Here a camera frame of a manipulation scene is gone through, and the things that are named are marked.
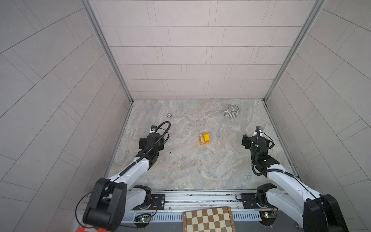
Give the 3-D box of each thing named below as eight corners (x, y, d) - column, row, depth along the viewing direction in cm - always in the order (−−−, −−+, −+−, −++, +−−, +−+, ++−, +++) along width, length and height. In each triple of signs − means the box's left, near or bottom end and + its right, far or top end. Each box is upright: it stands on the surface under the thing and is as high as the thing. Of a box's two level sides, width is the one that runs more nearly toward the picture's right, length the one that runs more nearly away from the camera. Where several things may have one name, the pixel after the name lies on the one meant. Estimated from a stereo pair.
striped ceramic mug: (223, 118, 107) (224, 113, 102) (223, 109, 113) (225, 103, 108) (236, 120, 106) (238, 115, 101) (236, 111, 112) (238, 105, 107)
